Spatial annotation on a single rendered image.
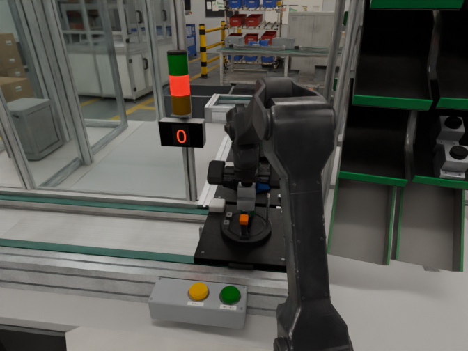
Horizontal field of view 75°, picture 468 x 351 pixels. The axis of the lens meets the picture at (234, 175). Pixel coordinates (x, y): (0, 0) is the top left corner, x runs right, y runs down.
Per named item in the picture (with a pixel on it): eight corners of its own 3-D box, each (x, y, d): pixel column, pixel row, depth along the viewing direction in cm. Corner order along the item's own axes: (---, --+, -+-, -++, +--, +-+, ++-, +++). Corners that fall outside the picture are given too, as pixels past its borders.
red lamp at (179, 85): (186, 96, 78) (185, 76, 76) (168, 95, 79) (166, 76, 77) (191, 91, 83) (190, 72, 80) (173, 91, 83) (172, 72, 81)
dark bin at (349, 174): (404, 187, 63) (416, 165, 57) (337, 178, 66) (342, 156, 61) (400, 98, 79) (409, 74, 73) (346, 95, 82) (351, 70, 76)
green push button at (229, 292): (238, 307, 65) (238, 301, 64) (219, 305, 66) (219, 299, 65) (239, 292, 69) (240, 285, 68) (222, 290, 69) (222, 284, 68)
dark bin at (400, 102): (427, 111, 55) (445, 76, 49) (351, 105, 59) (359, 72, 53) (418, 29, 71) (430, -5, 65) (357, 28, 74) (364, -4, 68)
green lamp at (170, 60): (185, 76, 76) (184, 55, 74) (166, 75, 76) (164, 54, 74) (190, 72, 80) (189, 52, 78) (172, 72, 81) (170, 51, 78)
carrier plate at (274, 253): (290, 272, 74) (291, 265, 73) (193, 263, 77) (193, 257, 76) (287, 214, 95) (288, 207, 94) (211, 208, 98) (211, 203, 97)
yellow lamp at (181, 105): (188, 115, 81) (186, 97, 78) (170, 114, 81) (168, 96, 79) (193, 109, 85) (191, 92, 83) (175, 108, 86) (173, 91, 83)
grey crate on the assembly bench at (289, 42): (293, 49, 551) (294, 39, 543) (271, 48, 561) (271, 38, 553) (294, 47, 577) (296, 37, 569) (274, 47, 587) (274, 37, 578)
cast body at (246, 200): (253, 211, 78) (255, 187, 74) (237, 209, 78) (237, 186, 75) (255, 193, 85) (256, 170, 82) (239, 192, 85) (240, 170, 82)
